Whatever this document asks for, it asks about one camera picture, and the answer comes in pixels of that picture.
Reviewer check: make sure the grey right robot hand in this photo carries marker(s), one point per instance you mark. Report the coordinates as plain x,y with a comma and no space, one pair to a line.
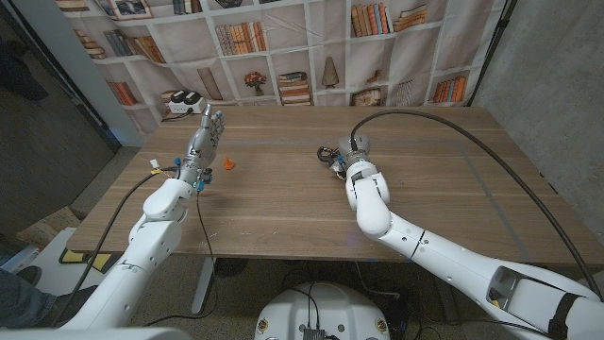
358,148

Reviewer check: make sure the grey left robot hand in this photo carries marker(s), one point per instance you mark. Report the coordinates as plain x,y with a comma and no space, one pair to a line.
202,144

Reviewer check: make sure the black grip strengthener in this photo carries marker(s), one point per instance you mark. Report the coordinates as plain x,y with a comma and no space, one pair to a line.
324,155

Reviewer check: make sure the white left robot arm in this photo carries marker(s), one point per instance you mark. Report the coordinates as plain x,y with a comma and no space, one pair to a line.
146,250

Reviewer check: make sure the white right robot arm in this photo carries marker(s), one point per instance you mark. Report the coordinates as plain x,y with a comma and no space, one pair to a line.
448,264

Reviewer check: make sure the small orange object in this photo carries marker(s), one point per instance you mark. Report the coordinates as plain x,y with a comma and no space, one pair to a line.
228,164

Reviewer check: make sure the white power strip black plugs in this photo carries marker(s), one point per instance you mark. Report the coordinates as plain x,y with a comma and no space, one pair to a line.
186,105

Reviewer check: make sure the printed bookshelf backdrop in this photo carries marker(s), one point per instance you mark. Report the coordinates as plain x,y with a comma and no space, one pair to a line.
292,52

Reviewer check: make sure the white table leg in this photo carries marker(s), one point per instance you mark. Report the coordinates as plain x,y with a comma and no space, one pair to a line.
205,283

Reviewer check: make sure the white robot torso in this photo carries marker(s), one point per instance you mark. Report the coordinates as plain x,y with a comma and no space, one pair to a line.
330,307

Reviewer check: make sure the black backdrop stand pole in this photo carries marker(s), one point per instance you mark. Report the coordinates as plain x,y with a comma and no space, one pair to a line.
493,47

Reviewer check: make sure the black box on torso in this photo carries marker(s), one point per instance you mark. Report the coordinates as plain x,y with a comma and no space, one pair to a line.
313,334

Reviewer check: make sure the black shoe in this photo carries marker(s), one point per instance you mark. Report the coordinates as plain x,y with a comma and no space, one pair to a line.
71,302

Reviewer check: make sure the person's leg in jeans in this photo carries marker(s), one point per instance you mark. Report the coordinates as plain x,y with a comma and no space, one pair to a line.
21,302

